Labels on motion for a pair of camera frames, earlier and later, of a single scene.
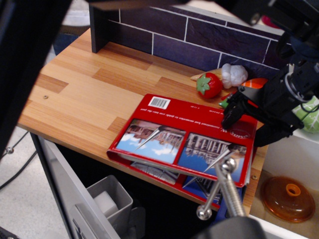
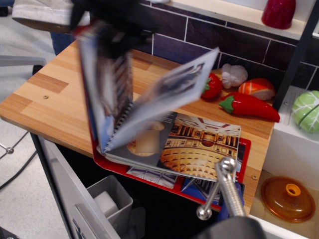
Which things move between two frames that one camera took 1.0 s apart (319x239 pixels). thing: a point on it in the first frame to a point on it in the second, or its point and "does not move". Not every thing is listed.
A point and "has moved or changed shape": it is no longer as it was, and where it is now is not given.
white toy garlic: [234, 75] does not move
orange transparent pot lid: [289, 199] does not move
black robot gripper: [264, 100] to [119, 26]
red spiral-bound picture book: [187, 145] has moved or changed shape
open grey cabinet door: [81, 219] does not move
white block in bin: [106, 203] does not move
